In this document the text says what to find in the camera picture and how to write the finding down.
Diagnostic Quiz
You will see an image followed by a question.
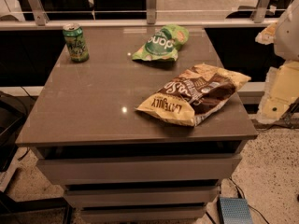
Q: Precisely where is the brown and yellow chip bag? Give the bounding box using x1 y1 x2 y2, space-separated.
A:
137 63 250 127

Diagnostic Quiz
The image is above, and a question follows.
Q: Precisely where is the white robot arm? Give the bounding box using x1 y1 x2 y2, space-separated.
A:
255 0 299 124

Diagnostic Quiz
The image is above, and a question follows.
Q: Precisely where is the green chip bag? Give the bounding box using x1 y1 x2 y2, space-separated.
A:
132 24 189 62

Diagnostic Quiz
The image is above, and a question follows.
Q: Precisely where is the green soda can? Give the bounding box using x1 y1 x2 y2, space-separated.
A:
63 23 89 63

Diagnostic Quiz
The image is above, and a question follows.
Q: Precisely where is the blue box on floor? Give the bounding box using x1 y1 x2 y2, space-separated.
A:
218 197 253 224

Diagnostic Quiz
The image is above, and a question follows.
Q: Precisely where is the grey drawer cabinet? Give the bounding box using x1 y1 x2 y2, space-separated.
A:
17 27 256 223

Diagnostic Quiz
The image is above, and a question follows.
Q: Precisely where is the metal railing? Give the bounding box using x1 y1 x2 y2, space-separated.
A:
1 0 297 30

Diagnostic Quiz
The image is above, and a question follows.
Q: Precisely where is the black floor cable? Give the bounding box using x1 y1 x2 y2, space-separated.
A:
228 177 271 224

